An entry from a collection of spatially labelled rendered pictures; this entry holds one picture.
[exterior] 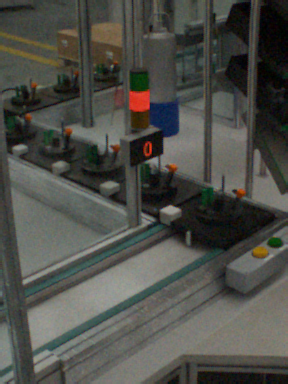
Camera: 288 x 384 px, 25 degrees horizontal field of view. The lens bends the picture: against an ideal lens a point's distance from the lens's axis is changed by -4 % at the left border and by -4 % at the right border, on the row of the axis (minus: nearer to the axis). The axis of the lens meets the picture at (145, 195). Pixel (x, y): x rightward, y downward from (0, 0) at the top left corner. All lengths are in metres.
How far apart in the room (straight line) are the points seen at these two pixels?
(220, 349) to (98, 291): 0.35
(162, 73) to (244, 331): 1.38
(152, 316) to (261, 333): 0.28
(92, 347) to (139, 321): 0.14
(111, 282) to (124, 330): 0.26
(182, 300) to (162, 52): 1.33
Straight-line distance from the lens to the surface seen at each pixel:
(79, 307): 1.63
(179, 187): 2.08
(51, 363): 1.40
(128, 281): 1.72
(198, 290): 1.65
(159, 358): 1.55
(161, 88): 2.73
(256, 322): 1.67
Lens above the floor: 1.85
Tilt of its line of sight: 26 degrees down
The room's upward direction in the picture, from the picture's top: 1 degrees counter-clockwise
